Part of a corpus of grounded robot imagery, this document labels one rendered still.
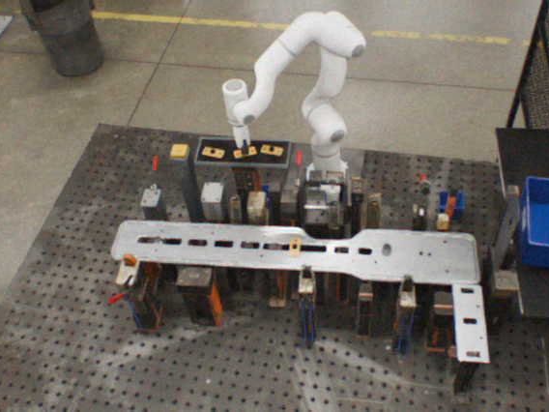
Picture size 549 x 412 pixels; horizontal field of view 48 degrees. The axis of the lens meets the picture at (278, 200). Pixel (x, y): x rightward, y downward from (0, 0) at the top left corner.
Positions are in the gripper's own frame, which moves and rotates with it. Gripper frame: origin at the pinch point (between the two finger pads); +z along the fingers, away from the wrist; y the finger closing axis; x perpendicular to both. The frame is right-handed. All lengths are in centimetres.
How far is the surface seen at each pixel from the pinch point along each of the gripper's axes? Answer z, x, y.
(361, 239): 19, 34, 43
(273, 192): 9.9, 6.5, 17.4
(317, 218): 22.0, 21.8, 25.3
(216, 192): 7.6, -14.5, 12.7
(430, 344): 45, 49, 79
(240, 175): 12.8, -3.6, 1.9
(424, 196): 4, 58, 41
